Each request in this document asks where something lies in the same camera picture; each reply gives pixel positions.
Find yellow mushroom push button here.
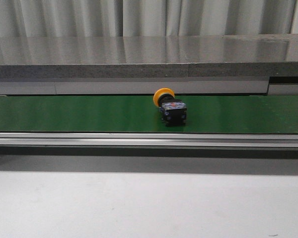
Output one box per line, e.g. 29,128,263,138
153,88,187,126

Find green conveyor belt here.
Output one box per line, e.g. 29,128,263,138
0,95,298,134

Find grey speckled worktop slab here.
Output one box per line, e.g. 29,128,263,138
0,34,298,79

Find grey pleated curtain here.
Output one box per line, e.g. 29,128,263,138
0,0,298,37

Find grey rear conveyor rail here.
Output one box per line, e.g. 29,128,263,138
0,76,298,95

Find aluminium front conveyor rail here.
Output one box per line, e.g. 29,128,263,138
0,132,298,149

